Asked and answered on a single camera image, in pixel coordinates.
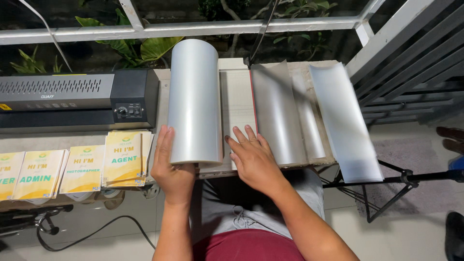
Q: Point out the person's left hand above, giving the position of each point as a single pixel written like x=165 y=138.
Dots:
x=174 y=177

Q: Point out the white paper cutter board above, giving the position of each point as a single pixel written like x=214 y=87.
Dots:
x=235 y=98

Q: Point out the long curled clear film sheet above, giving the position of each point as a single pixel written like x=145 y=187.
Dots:
x=344 y=127

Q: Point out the black tripod stand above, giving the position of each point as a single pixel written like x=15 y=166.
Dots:
x=427 y=177

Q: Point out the green shrub with branches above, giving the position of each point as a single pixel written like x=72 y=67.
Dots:
x=308 y=38

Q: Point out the wide cut clear film sheet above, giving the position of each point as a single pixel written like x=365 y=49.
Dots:
x=275 y=116

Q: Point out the person's right hand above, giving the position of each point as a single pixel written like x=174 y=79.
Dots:
x=255 y=163

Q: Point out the grey metal slatted gate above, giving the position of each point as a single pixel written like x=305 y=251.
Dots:
x=409 y=72

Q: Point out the black grey laminator machine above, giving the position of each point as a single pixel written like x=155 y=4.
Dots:
x=54 y=98

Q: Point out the roll of clear laminating film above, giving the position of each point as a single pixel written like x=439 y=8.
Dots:
x=194 y=101

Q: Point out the stack of yellow green-print cards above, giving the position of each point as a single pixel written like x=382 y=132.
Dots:
x=122 y=159

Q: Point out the white tape roll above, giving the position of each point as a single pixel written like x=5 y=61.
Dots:
x=79 y=196
x=113 y=193

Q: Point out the yellow card with green print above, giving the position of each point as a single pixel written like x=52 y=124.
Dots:
x=9 y=177

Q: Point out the yellow cards with green print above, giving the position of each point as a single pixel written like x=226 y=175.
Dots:
x=38 y=176

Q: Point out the narrow cut clear film sheet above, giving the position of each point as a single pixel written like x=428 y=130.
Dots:
x=309 y=119

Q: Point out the blue plastic object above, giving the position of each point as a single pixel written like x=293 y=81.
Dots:
x=457 y=166

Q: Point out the white metal railing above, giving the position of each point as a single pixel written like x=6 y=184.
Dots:
x=217 y=26

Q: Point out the person's left fingers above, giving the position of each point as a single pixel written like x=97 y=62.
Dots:
x=166 y=143

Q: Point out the yellow card with orange print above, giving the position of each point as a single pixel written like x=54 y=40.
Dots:
x=83 y=170

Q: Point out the small spiky green plant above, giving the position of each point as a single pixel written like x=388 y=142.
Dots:
x=31 y=65

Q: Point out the black metal stand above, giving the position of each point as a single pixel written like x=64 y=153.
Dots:
x=29 y=217

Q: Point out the black shoe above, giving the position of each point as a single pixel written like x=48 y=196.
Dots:
x=455 y=235

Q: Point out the grey floor rug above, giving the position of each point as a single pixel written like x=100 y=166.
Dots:
x=431 y=201

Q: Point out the red shirt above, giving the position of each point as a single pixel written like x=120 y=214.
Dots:
x=246 y=246

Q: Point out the large-leaf green plant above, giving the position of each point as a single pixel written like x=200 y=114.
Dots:
x=156 y=48

